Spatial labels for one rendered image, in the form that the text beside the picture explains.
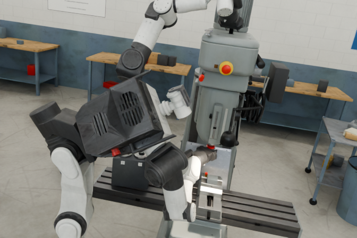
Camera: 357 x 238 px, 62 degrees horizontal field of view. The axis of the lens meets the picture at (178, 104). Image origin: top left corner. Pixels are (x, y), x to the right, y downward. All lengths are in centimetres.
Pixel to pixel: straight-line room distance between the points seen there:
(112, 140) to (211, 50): 58
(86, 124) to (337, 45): 539
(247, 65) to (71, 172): 86
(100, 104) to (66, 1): 546
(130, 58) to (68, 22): 535
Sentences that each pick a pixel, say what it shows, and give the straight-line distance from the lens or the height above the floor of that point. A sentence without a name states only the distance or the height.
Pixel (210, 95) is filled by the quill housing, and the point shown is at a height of 158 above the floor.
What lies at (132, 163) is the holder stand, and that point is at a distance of 178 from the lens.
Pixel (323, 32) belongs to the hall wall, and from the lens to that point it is 601.
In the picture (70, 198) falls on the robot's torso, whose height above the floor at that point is 115.
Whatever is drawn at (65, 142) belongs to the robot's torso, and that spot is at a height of 142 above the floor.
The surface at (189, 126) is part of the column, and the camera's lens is 207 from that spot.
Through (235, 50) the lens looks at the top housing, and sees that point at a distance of 133.
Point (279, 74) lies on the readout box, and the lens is 180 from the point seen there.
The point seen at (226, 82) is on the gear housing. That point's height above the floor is 167.
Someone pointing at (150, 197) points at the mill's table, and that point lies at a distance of 180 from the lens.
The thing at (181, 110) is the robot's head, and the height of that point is 160.
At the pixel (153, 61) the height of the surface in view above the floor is 92.
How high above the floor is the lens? 201
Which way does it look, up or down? 19 degrees down
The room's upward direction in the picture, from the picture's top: 8 degrees clockwise
